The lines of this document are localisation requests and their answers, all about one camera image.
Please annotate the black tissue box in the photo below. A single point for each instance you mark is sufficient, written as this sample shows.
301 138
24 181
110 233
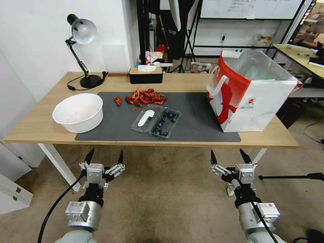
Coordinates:
145 75

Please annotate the black bag on floor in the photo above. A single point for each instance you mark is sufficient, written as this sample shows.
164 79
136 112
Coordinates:
292 111

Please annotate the single red crayfish shell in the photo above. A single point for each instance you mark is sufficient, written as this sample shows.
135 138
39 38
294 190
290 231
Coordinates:
117 100

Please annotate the white plastic bowl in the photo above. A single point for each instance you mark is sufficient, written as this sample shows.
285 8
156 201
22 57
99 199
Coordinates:
78 114

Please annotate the dark grey table mat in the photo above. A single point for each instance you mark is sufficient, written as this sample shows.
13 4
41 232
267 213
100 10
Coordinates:
192 119

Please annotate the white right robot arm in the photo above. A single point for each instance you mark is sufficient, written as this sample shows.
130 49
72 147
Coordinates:
260 220

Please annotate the white low cabinet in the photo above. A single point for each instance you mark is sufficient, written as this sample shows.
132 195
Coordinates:
10 195

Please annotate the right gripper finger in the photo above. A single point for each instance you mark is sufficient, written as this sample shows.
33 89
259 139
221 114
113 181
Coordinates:
217 165
247 158

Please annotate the white photo reflector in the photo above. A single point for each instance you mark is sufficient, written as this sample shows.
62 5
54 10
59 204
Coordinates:
173 12

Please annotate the black silver desk lamp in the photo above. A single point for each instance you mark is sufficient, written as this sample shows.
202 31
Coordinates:
84 33

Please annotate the black tripod stand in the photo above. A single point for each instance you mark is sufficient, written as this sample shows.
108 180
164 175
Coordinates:
186 40

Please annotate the yellow top side table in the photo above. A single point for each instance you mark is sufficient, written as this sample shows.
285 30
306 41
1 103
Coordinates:
296 54

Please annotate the computer monitor screen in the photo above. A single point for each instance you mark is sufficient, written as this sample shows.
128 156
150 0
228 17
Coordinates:
310 25

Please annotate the wooden table white legs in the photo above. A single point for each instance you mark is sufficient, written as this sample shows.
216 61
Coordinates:
45 108

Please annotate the black horizontal stand bar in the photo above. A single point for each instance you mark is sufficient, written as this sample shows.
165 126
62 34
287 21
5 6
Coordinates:
291 176

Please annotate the red crayfish shell pile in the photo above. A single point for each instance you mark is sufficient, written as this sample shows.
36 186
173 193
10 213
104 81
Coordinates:
148 97

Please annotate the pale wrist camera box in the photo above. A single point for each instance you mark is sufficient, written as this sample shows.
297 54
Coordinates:
95 174
245 174

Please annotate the red white takeout bag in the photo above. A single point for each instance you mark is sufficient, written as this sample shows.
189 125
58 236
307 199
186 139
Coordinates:
243 96

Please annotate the whiteboard with black frame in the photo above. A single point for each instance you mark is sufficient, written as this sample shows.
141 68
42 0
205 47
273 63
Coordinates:
250 8

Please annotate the clear plastic takeout container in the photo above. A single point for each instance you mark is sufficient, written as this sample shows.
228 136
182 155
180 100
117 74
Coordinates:
157 121

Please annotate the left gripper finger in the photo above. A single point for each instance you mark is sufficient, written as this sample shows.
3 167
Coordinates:
87 158
119 165

